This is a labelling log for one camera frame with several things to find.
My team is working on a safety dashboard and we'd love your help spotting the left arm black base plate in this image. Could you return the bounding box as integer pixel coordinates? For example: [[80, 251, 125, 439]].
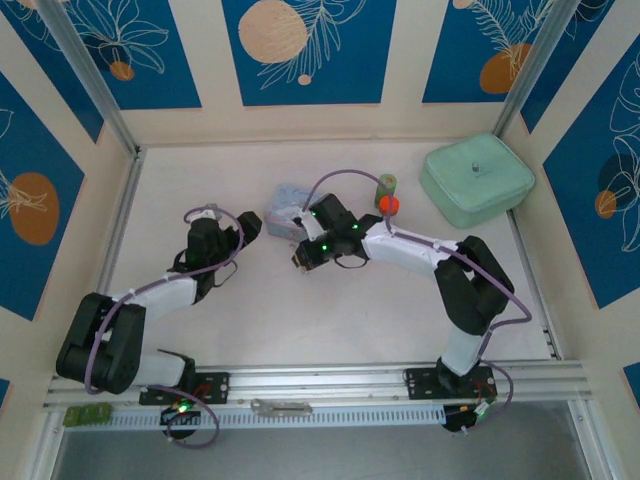
[[138, 370, 231, 406]]

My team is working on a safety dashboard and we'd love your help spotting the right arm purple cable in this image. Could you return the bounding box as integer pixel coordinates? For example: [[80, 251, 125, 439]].
[[302, 168, 532, 435]]

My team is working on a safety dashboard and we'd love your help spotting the green cylinder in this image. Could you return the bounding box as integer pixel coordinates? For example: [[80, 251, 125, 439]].
[[373, 172, 400, 209]]

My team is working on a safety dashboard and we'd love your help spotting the white slotted cable duct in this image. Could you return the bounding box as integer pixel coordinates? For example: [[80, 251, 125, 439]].
[[107, 405, 446, 430]]

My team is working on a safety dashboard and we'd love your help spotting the mint green zip case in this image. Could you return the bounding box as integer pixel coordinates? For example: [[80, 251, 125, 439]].
[[418, 132, 536, 230]]

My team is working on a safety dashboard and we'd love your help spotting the black controller box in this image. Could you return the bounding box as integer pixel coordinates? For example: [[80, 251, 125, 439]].
[[442, 402, 499, 435], [158, 402, 204, 442]]

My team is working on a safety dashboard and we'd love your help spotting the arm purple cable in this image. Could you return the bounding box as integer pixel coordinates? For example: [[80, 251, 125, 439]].
[[84, 204, 246, 448], [302, 168, 532, 435]]

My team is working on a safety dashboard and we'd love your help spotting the aluminium frame post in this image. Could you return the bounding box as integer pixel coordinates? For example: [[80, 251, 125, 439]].
[[37, 0, 141, 156], [492, 0, 581, 139]]

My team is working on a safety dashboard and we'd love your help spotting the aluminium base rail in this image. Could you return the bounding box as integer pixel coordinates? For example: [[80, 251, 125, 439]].
[[42, 362, 596, 409]]

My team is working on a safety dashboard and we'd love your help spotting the green circuit board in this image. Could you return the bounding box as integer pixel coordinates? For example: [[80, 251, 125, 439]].
[[64, 403, 112, 427]]

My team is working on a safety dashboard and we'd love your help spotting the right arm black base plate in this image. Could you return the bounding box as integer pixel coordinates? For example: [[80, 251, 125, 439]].
[[402, 366, 499, 401]]

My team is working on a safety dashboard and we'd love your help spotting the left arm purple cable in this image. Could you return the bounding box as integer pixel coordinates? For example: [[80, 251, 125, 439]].
[[84, 204, 246, 448]]

